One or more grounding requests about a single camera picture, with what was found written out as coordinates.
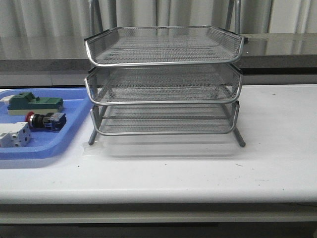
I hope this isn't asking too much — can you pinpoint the silver mesh tray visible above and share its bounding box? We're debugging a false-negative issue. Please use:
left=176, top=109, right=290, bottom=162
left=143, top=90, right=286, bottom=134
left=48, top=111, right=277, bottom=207
left=84, top=26, right=245, bottom=67
left=84, top=63, right=242, bottom=105
left=90, top=102, right=240, bottom=136

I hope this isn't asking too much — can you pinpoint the red emergency stop button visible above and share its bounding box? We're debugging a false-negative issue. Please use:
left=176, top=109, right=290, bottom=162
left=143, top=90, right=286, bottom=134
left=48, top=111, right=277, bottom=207
left=25, top=112, right=67, bottom=132

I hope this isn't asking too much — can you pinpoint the silver mesh bottom tray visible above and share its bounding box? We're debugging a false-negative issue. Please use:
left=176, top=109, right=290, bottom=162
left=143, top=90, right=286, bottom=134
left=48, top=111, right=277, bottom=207
left=90, top=102, right=240, bottom=136

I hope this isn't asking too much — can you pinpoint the silver mesh top tray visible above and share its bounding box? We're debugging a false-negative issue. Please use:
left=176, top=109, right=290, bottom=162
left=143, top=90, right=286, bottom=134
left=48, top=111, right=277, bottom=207
left=84, top=26, right=245, bottom=67

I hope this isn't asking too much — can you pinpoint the blue plastic tray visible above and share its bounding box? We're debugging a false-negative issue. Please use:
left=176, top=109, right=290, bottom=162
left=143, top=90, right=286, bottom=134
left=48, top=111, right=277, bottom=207
left=0, top=88, right=92, bottom=160

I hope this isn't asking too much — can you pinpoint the white circuit breaker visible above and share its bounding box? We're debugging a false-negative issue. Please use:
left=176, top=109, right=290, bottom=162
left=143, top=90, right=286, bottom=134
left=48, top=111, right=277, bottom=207
left=0, top=122, right=31, bottom=148

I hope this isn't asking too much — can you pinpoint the grey metal rack frame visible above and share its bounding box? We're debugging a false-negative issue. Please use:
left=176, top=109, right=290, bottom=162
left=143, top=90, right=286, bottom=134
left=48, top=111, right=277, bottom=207
left=83, top=29, right=249, bottom=147

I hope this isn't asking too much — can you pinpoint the green and beige switch block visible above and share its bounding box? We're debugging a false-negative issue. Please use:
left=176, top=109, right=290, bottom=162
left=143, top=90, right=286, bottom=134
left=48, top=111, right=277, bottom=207
left=0, top=92, right=64, bottom=116

